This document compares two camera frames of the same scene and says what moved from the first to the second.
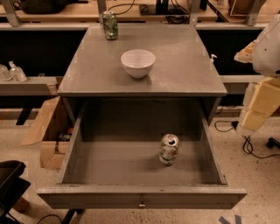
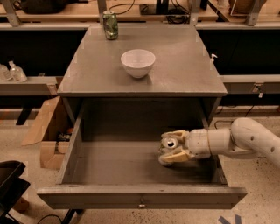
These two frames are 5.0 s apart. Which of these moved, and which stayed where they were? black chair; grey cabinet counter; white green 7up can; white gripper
Moved: white gripper
Stayed: black chair; grey cabinet counter; white green 7up can
